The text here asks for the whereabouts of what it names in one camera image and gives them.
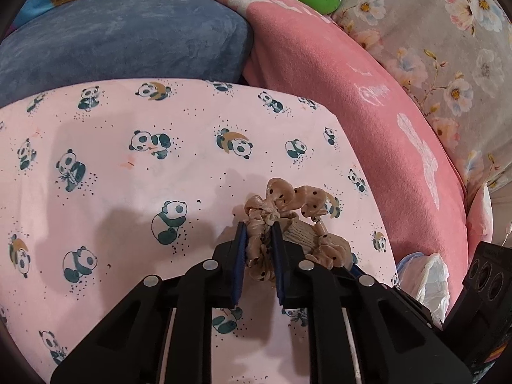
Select grey floral blanket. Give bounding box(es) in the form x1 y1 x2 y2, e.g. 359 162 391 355
332 0 511 195

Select pink fleece blanket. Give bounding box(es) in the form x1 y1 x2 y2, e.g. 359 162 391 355
177 0 470 313

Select pink white small pillow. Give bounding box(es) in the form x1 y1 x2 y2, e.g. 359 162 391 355
467 185 494 260

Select white lined trash bin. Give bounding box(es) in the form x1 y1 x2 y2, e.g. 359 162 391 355
396 252 450 329

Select blue velvet cushion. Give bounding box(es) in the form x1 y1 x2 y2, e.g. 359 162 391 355
1 0 253 106

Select pink panda print sheet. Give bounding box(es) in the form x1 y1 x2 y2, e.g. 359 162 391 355
1 80 397 380

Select tan dotted scrunchie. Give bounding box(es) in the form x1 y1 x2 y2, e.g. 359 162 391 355
244 178 352 282

